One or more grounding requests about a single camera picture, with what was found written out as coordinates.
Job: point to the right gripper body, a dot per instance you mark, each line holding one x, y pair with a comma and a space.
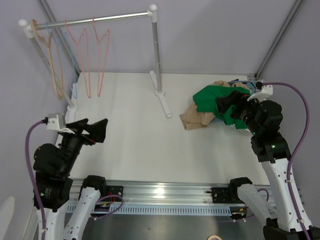
246, 109

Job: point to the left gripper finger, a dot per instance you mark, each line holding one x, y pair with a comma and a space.
78, 126
97, 131

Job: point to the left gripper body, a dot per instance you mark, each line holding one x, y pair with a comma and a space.
75, 141

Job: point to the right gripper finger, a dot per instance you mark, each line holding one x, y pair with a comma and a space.
232, 99
224, 106

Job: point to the grey blue t shirt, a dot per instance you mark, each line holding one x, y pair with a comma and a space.
241, 86

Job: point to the green t shirt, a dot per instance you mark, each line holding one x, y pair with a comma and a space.
205, 101

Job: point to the beige t shirt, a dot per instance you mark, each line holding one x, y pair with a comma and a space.
192, 119

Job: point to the pink wire hanger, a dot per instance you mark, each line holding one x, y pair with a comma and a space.
83, 36
103, 43

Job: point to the beige wooden hanger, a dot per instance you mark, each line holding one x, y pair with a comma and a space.
58, 81

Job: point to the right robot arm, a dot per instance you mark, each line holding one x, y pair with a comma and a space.
287, 219

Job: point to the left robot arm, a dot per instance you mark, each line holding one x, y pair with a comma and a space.
52, 181

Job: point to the white plastic laundry basket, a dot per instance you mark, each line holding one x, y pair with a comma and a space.
244, 131

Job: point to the white metal clothes rack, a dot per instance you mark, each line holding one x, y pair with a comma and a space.
45, 28

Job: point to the tape roll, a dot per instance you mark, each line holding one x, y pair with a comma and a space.
214, 237

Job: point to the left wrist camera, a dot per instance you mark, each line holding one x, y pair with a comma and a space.
56, 122

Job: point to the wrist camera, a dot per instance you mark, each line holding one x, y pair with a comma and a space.
56, 122
263, 91

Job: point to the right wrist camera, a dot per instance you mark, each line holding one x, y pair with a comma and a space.
263, 91

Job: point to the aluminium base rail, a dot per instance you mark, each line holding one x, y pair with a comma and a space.
166, 193

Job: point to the slotted cable duct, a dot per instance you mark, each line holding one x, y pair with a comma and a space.
174, 210

